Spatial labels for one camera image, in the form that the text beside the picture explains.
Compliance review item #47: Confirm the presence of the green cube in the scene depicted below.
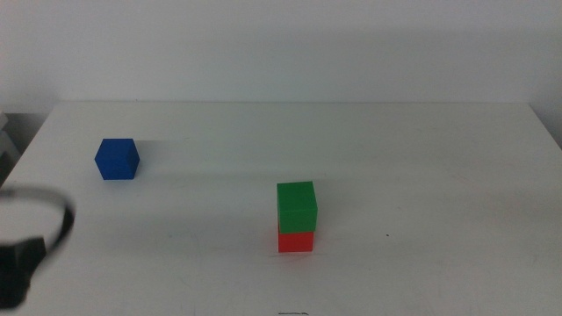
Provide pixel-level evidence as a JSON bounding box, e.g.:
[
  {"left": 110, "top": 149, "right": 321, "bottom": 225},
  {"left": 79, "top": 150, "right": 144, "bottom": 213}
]
[{"left": 276, "top": 180, "right": 319, "bottom": 234}]

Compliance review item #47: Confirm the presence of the red cube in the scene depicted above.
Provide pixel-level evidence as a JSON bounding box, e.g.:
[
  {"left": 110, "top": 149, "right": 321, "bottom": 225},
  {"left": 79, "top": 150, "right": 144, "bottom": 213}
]
[{"left": 277, "top": 223, "right": 315, "bottom": 254}]

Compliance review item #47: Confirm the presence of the blue cube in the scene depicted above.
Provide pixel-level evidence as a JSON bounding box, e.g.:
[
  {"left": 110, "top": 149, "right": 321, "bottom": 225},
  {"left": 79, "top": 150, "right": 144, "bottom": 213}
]
[{"left": 94, "top": 138, "right": 141, "bottom": 181}]

